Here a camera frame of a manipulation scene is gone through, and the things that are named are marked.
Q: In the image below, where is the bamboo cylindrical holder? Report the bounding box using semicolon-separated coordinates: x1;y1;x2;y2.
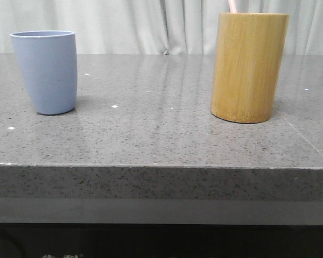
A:
210;13;289;123

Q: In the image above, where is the white curtain backdrop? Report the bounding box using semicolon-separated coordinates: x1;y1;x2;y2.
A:
0;1;323;55

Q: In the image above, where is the pink chopstick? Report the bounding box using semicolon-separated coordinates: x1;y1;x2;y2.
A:
228;0;237;13

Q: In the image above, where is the blue plastic cup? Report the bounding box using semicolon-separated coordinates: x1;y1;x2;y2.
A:
10;30;78;115

